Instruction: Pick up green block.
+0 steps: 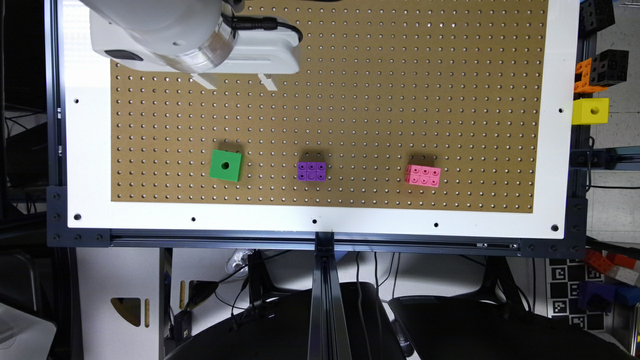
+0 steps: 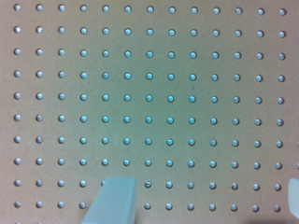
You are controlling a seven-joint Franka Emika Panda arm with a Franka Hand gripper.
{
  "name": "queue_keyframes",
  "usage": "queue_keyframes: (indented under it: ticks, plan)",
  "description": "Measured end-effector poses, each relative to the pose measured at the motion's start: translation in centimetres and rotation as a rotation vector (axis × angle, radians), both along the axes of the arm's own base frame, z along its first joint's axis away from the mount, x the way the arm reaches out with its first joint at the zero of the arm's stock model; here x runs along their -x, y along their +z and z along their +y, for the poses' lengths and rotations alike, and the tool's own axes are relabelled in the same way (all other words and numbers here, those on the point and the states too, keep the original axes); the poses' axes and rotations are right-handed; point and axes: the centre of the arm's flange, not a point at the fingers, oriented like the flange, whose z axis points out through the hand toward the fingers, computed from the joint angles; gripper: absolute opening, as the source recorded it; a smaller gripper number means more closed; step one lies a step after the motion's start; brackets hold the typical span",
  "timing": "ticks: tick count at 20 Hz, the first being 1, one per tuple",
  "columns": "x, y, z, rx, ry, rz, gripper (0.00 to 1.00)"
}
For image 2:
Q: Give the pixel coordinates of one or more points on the translucent gripper right finger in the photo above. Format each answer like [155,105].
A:
[293,196]

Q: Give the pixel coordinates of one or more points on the translucent gripper left finger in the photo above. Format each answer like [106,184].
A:
[115,202]

